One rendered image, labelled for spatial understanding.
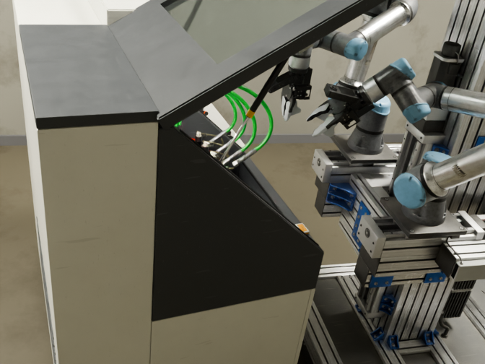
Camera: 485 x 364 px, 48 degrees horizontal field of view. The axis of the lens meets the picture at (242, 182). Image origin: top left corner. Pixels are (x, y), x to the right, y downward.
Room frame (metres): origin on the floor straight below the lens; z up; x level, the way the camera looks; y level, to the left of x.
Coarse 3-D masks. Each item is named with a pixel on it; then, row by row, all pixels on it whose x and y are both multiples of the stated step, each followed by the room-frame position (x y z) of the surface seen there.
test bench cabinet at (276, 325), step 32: (160, 320) 1.20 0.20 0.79; (192, 320) 1.25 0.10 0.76; (224, 320) 1.30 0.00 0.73; (256, 320) 1.35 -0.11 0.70; (288, 320) 1.41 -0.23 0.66; (160, 352) 1.21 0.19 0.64; (192, 352) 1.25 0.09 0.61; (224, 352) 1.31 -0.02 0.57; (256, 352) 1.36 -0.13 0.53; (288, 352) 1.42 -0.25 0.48
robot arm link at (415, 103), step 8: (400, 88) 1.59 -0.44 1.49; (408, 88) 1.58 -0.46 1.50; (416, 88) 1.60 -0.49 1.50; (424, 88) 1.63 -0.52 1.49; (392, 96) 1.61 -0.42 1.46; (400, 96) 1.58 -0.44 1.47; (408, 96) 1.57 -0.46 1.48; (416, 96) 1.57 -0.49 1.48; (424, 96) 1.59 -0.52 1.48; (432, 96) 1.62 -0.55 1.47; (400, 104) 1.58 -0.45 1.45; (408, 104) 1.56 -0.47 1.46; (416, 104) 1.55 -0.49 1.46; (424, 104) 1.56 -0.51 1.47; (408, 112) 1.55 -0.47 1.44; (416, 112) 1.54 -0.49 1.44; (424, 112) 1.54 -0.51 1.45; (408, 120) 1.55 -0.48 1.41; (416, 120) 1.54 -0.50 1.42
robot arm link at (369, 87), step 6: (372, 78) 1.63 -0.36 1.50; (366, 84) 1.62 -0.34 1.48; (372, 84) 1.61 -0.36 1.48; (366, 90) 1.61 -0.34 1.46; (372, 90) 1.61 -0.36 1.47; (378, 90) 1.60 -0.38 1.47; (372, 96) 1.60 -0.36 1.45; (378, 96) 1.61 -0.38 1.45; (384, 96) 1.62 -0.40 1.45; (372, 102) 1.62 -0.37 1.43
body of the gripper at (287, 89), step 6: (288, 66) 1.88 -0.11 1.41; (294, 72) 1.85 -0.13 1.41; (300, 72) 1.85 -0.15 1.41; (306, 72) 1.87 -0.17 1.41; (300, 78) 1.88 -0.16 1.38; (306, 78) 1.88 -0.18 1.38; (288, 84) 1.87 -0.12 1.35; (294, 84) 1.86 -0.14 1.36; (300, 84) 1.88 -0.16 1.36; (306, 84) 1.88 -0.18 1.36; (282, 90) 1.90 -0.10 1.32; (288, 90) 1.86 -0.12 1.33; (294, 90) 1.84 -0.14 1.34; (300, 90) 1.86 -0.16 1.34; (306, 90) 1.87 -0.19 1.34; (288, 96) 1.86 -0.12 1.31; (300, 96) 1.87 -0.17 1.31
